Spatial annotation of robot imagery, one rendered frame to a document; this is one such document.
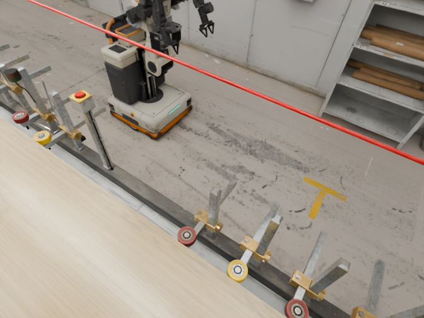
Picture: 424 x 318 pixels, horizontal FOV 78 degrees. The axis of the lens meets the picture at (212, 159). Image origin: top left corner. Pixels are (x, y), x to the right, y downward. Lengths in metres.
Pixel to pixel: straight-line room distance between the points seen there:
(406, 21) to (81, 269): 3.18
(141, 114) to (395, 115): 2.78
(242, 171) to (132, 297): 1.69
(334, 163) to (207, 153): 1.28
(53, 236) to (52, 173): 0.35
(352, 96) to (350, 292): 2.22
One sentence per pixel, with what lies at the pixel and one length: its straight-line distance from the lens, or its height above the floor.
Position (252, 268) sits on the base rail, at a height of 0.70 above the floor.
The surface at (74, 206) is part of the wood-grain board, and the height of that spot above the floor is 0.90.
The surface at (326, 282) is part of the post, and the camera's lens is 1.13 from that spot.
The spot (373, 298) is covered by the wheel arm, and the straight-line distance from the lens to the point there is 1.34.
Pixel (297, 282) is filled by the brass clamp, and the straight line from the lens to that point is 1.23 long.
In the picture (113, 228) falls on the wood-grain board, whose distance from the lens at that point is 1.22.
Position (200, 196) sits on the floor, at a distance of 2.31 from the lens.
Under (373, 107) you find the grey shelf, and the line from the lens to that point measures 3.60.
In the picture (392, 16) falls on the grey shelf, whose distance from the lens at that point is 3.25.
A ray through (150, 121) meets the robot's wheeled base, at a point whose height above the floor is 0.27.
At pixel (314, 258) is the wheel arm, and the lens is 1.31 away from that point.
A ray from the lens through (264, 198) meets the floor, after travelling 2.38.
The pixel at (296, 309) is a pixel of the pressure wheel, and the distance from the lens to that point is 1.12.
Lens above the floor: 1.96
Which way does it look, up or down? 50 degrees down
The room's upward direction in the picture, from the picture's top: 4 degrees clockwise
